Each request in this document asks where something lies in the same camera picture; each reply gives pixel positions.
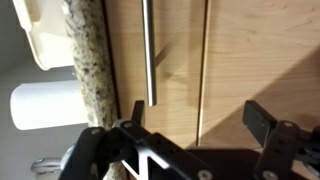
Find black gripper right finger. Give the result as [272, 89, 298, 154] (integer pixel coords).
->
[241, 99, 320, 180]

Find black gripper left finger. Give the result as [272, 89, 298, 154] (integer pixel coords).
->
[59, 99, 218, 180]

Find wooden drawer with steel handle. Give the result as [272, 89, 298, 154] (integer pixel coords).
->
[101, 0, 209, 149]

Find white paper towel roll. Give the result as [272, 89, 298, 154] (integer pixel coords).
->
[9, 79, 90, 132]

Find white plastic lidded container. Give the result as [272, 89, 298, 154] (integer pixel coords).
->
[11, 0, 77, 72]

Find wooden cabinet door steel handle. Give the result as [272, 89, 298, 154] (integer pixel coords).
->
[199, 0, 320, 180]

